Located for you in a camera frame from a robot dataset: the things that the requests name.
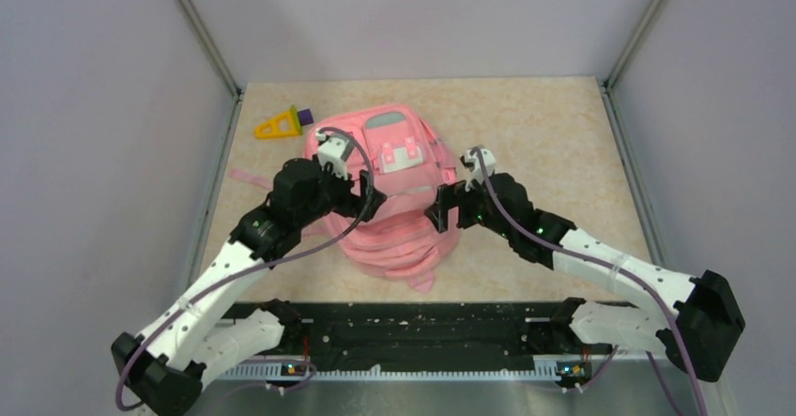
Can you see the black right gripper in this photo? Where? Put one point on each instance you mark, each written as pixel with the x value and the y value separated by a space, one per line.
pixel 451 196

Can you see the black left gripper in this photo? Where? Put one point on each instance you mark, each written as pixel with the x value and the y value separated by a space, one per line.
pixel 353 203

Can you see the pink student backpack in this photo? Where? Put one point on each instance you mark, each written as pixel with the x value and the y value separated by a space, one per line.
pixel 410 160

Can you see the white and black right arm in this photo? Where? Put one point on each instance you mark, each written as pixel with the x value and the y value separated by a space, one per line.
pixel 695 321

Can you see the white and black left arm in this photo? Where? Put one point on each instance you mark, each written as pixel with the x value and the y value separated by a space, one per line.
pixel 166 366

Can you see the yellow and purple toy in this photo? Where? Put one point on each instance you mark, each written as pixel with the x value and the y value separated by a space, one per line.
pixel 288 124

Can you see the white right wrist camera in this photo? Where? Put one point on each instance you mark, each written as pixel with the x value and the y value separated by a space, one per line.
pixel 480 163

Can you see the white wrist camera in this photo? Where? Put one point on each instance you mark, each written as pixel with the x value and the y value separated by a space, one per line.
pixel 480 163
pixel 333 151

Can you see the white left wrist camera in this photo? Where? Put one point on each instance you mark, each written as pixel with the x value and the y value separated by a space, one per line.
pixel 333 151

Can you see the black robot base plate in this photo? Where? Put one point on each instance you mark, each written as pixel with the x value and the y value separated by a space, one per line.
pixel 401 337

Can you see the aluminium frame rail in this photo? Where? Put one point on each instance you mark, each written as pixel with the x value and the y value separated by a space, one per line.
pixel 565 373

